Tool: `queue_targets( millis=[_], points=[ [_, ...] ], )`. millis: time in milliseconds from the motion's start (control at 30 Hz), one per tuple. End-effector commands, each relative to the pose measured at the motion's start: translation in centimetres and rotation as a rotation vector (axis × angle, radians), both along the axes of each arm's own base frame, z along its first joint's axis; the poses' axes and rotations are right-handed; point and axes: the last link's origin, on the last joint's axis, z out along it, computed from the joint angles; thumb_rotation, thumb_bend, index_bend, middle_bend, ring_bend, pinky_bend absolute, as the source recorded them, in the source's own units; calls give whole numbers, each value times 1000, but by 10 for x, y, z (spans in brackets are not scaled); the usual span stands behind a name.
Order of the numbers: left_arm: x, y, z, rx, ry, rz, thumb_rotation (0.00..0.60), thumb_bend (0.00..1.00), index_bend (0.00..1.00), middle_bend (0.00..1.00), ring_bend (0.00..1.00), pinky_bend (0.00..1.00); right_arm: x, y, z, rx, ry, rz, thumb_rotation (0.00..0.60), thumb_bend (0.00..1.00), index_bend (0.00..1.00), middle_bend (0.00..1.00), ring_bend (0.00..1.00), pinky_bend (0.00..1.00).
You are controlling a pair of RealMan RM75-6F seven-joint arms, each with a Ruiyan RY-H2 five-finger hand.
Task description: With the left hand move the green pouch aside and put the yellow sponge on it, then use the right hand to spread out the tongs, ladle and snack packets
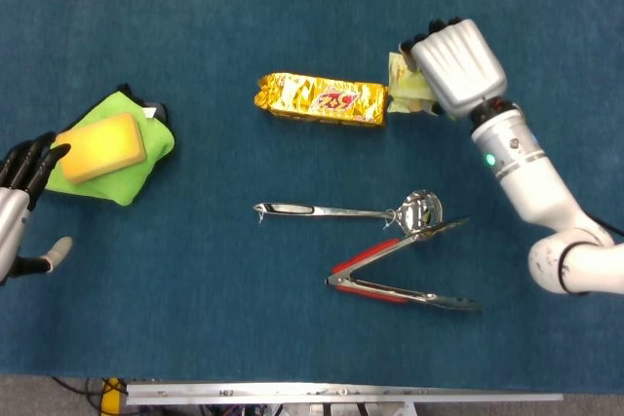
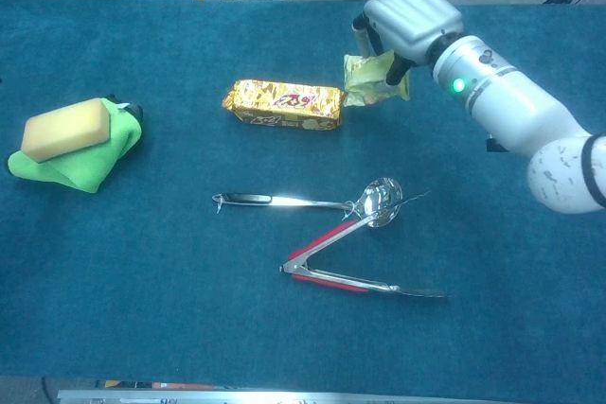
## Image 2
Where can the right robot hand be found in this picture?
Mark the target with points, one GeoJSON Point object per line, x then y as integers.
{"type": "Point", "coordinates": [416, 21]}

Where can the yellow-green snack packet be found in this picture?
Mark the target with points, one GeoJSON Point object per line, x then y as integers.
{"type": "Point", "coordinates": [367, 77]}

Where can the gold foil snack bar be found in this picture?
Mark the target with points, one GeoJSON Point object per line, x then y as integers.
{"type": "Point", "coordinates": [284, 103]}

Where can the steel ladle black grip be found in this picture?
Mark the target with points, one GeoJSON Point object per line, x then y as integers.
{"type": "Point", "coordinates": [383, 196]}

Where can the green microfibre cloth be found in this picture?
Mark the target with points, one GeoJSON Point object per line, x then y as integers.
{"type": "Point", "coordinates": [90, 167]}

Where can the yellow sponge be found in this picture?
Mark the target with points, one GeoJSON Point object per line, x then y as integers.
{"type": "Point", "coordinates": [66, 129]}

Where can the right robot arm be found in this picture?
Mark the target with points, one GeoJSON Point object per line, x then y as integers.
{"type": "Point", "coordinates": [511, 101]}

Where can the blue carpet table cover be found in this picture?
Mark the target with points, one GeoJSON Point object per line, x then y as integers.
{"type": "Point", "coordinates": [142, 304]}

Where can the aluminium frame rail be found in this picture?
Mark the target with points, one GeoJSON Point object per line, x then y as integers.
{"type": "Point", "coordinates": [189, 397]}

